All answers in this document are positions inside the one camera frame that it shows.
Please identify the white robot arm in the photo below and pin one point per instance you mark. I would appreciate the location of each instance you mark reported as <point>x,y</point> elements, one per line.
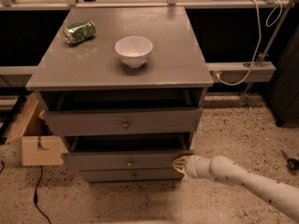
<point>283,197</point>

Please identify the white bowl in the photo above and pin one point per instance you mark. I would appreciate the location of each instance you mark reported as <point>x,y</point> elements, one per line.
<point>134,51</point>

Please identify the grey metal diagonal pole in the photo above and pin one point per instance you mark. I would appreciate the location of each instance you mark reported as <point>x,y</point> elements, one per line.
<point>257,62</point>

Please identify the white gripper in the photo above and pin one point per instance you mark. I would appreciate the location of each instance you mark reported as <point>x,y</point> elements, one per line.
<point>192,166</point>

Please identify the grey bottom drawer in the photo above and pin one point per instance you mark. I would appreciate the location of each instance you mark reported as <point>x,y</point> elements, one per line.
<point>130,175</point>

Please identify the grey drawer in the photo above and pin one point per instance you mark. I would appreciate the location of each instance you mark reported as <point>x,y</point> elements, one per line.
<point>123,121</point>
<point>124,152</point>
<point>130,175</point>

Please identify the dark cabinet at right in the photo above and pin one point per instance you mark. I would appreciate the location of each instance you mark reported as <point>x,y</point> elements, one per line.
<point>283,89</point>

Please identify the grey top drawer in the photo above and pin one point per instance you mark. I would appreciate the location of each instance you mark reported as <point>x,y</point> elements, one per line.
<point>123,121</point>

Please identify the green crushed soda can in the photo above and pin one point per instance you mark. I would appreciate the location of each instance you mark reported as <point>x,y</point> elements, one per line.
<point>77,32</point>

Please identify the grey wooden drawer cabinet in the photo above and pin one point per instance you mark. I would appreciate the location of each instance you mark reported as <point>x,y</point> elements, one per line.
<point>90,75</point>

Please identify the black tool on floor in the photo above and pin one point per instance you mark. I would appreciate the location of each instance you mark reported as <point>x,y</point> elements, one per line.
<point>292,164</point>

